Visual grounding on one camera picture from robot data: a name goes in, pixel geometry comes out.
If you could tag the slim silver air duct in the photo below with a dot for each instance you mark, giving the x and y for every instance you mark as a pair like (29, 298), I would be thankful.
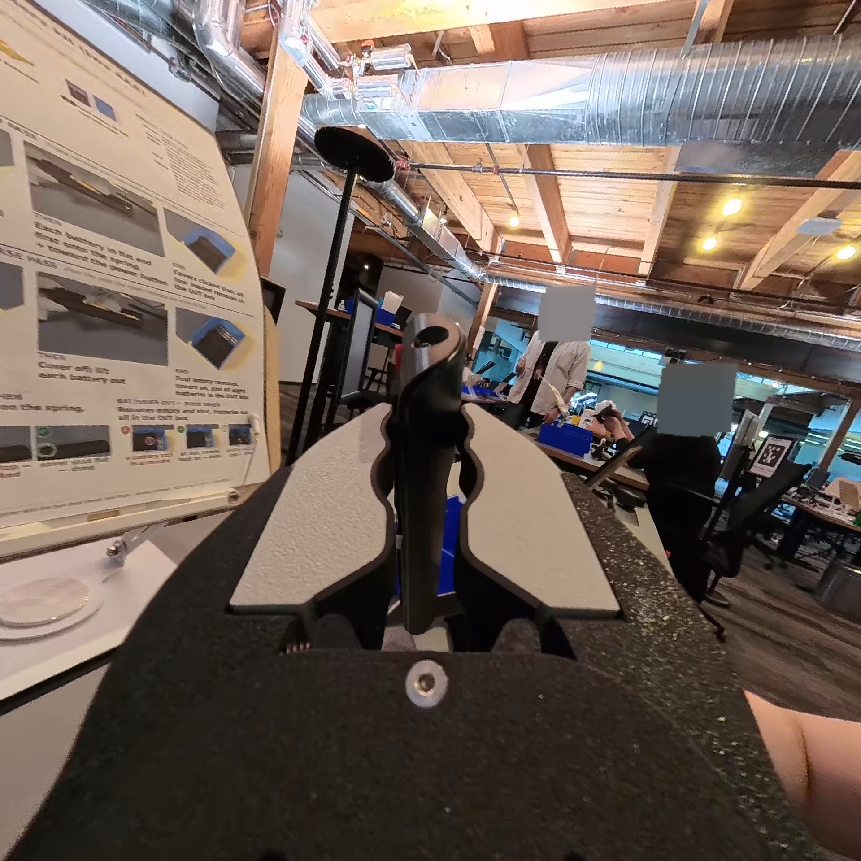
(404, 202)

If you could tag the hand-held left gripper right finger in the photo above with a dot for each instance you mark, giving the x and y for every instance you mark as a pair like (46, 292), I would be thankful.
(538, 538)

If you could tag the person's right forearm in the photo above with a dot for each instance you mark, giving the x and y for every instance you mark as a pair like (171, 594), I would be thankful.
(814, 774)

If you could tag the black remote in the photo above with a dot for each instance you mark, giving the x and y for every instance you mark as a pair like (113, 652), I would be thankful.
(428, 404)

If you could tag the black office chair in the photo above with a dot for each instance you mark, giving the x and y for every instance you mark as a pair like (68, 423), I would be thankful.
(760, 525)

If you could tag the large silver air duct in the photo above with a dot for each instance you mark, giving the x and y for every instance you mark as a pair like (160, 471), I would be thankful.
(646, 88)

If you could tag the printed instruction poster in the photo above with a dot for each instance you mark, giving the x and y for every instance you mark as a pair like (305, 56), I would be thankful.
(121, 269)

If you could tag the blue plastic bin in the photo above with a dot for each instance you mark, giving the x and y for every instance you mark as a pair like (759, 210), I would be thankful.
(565, 439)
(452, 538)

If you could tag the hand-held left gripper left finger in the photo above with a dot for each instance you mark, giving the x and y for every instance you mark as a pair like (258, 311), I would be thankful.
(316, 538)

